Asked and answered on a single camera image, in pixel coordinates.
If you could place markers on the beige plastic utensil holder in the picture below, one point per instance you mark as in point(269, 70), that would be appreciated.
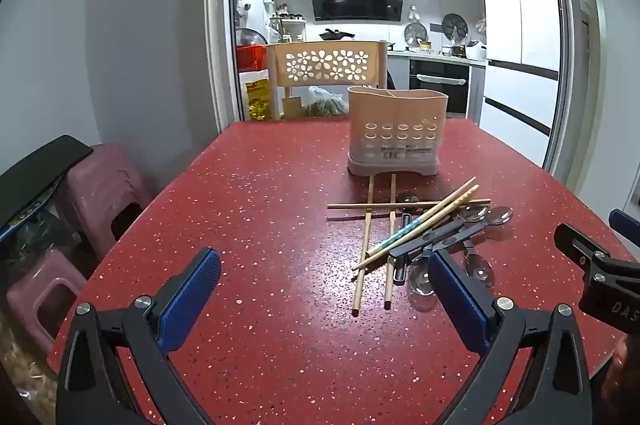
point(395, 115)

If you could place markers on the metal wok lid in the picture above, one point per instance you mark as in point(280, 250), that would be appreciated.
point(250, 37)

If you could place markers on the black flat board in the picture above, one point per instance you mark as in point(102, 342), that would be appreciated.
point(40, 170)

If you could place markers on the pink plastic stool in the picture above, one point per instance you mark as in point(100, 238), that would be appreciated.
point(95, 190)
point(45, 285)

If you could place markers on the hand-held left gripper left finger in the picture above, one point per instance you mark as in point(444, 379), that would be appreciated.
point(192, 295)

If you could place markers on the red plastic basket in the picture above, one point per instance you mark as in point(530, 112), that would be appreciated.
point(250, 59)

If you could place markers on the small cardboard box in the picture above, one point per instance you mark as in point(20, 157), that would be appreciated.
point(292, 107)

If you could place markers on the yellow foil bag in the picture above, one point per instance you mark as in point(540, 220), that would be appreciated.
point(257, 100)

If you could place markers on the white refrigerator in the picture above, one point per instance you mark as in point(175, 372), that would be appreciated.
point(520, 30)

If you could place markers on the plastic bag of greens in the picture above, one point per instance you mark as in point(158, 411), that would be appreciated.
point(325, 105)

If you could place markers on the person's right hand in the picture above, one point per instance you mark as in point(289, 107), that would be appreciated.
point(621, 355)

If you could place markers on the white spice shelf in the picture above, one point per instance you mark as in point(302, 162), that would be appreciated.
point(287, 22)

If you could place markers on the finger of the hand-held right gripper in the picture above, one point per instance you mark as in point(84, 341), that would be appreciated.
point(575, 242)
point(627, 225)

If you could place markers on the black wok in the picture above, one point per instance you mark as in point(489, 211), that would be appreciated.
point(336, 36)

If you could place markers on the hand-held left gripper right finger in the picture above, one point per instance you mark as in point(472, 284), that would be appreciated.
point(457, 300)

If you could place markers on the round divided hanging pan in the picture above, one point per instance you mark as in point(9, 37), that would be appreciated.
point(455, 25)

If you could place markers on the white rice cooker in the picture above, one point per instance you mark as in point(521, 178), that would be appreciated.
point(475, 51)

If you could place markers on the beige flower-cutout chair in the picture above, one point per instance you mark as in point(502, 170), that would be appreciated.
point(325, 65)

